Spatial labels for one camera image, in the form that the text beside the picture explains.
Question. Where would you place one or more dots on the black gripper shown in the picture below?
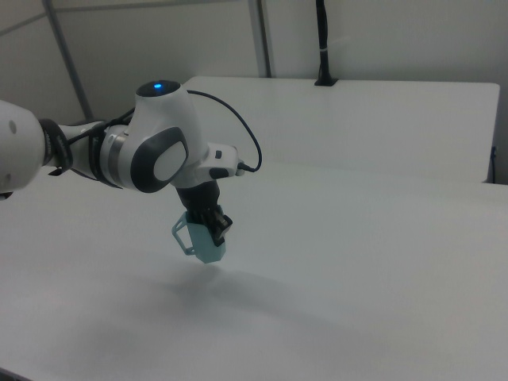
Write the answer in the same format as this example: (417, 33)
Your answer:
(200, 198)

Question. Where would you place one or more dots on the light teal faceted cup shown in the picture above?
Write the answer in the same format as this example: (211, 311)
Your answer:
(202, 244)

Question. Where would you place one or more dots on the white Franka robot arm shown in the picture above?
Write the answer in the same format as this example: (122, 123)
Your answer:
(158, 139)

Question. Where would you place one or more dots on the white side table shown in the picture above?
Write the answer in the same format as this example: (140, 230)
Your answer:
(357, 127)

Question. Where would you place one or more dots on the black pole with base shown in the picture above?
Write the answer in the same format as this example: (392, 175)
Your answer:
(324, 47)

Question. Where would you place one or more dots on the grey metal frame post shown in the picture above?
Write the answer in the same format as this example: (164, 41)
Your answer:
(262, 39)
(71, 67)

